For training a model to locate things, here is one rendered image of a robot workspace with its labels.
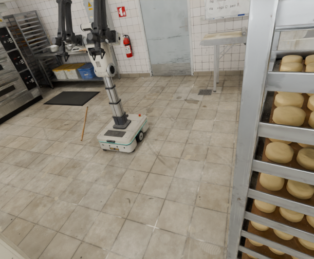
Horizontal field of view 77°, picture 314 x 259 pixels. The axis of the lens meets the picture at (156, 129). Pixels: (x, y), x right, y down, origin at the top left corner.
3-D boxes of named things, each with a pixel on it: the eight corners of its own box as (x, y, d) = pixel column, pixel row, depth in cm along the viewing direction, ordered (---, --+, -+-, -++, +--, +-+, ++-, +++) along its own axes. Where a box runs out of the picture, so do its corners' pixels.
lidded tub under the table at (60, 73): (55, 79, 532) (51, 70, 517) (67, 73, 566) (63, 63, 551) (66, 79, 516) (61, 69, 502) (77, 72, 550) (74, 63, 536)
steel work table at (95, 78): (50, 89, 543) (32, 53, 487) (68, 79, 595) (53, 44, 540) (108, 90, 472) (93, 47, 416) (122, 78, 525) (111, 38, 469)
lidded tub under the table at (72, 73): (66, 79, 516) (62, 69, 501) (78, 72, 550) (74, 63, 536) (78, 79, 502) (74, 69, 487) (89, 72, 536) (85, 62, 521)
